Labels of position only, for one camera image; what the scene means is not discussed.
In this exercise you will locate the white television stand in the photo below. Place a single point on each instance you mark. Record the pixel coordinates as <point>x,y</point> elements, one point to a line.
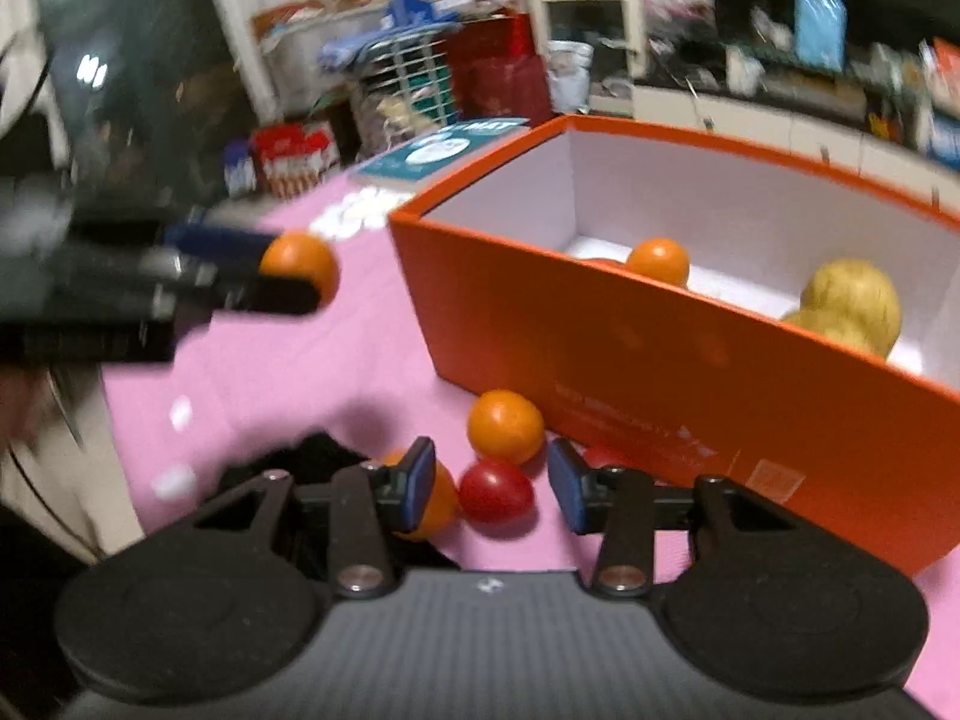
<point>750,120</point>

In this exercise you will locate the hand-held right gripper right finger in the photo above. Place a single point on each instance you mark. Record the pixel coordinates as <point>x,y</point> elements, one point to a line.
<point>566,487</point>

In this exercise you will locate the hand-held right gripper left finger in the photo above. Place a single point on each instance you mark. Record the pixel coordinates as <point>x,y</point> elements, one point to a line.
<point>416,487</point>

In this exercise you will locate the pink floral tablecloth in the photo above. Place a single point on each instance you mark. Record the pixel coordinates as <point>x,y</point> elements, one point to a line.
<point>300,375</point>

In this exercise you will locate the beige cloth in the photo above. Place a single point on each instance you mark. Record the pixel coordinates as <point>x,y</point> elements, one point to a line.
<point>82,480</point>

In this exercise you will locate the teal book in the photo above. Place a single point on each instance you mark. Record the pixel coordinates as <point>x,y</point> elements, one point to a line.
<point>442,150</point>

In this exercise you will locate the black cloth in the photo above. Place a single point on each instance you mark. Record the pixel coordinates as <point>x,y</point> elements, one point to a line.
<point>315,450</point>

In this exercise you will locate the white plastic bag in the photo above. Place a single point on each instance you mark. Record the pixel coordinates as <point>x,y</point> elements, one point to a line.
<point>570,75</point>

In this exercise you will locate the red tomato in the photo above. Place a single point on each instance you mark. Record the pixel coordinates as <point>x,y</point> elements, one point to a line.
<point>495,491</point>
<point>604,456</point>

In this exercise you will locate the purple packet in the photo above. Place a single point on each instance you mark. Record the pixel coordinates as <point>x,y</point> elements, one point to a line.
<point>240,169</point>

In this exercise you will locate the potato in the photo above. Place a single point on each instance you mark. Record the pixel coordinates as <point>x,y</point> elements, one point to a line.
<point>817,324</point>
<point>855,292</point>

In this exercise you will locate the orange cardboard box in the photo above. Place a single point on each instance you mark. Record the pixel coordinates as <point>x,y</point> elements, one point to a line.
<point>600,345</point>

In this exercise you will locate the blue bag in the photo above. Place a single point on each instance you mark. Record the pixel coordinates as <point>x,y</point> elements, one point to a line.
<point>412,11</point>

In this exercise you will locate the small orange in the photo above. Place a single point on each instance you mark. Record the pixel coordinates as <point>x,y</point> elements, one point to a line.
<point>444,499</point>
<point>304,259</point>
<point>506,424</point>
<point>658,261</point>

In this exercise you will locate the person's left forearm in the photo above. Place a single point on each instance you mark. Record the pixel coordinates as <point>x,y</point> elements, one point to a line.
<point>19,409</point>

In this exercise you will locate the light blue box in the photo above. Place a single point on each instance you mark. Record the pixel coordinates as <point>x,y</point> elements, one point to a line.
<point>821,30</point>

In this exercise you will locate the red paper bag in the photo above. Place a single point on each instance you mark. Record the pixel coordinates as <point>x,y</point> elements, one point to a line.
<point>495,37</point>
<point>502,90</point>

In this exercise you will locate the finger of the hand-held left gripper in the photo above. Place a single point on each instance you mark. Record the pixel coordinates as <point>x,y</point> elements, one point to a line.
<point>262,296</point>
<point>217,240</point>

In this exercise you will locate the folded blue cloth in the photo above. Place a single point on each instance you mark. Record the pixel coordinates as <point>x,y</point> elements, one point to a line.
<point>375,52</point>

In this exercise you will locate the red and white carton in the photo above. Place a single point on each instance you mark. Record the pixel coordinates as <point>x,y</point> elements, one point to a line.
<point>296,161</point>

